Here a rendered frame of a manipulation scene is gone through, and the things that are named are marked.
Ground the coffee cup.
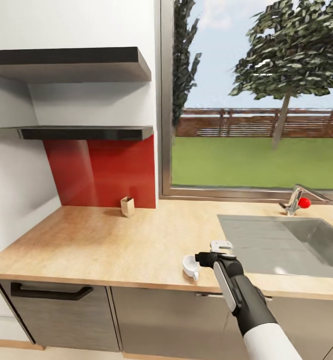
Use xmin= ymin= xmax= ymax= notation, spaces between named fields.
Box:
xmin=182 ymin=255 xmax=201 ymax=282

